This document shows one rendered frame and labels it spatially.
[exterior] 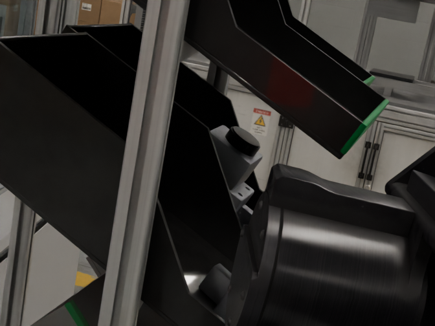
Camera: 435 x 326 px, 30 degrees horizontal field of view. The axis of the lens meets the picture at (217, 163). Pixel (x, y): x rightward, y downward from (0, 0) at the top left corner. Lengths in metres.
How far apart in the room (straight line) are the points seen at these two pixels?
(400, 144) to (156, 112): 3.94
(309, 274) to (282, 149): 4.14
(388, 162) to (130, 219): 3.94
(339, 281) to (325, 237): 0.02
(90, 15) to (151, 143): 8.21
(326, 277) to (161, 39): 0.20
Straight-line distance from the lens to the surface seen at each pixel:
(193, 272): 0.56
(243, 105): 4.46
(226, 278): 0.54
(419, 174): 0.33
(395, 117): 4.32
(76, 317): 0.53
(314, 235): 0.29
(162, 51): 0.44
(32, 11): 1.87
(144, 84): 0.44
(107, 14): 8.57
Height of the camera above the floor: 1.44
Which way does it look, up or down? 13 degrees down
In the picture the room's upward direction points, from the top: 10 degrees clockwise
